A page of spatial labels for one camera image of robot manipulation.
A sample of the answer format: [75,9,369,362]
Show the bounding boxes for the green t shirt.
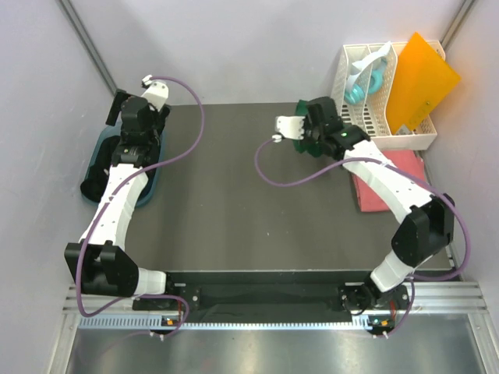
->
[293,100,323,158]

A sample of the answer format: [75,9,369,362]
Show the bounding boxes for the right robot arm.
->
[303,97,455,309]

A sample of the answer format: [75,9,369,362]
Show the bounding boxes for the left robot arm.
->
[64,81,177,309]

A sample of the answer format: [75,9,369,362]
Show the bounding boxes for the white perforated file organizer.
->
[331,41,437,151]

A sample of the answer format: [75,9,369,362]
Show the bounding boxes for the black t shirt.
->
[80,135,158,208]

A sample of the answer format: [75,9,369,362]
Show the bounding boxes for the pink folded t shirt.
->
[352,150,426,213]

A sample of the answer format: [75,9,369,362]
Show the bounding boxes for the orange plastic folder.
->
[386,32,461,134]

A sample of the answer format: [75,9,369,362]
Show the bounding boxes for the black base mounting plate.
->
[132,270,412,324]

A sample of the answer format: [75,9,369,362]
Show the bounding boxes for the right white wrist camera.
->
[271,116,305,143]

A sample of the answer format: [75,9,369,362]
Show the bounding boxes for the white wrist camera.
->
[141,75,169,111]
[271,116,305,143]

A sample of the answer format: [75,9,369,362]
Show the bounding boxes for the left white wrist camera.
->
[141,75,169,111]

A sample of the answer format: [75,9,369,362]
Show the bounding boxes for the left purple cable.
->
[76,76,206,340]

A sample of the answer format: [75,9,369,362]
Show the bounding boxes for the purple cable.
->
[76,76,206,340]
[254,138,471,338]

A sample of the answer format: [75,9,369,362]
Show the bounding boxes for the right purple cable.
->
[254,138,471,338]

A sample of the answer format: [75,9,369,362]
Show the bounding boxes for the grey slotted cable duct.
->
[78,315,388,331]

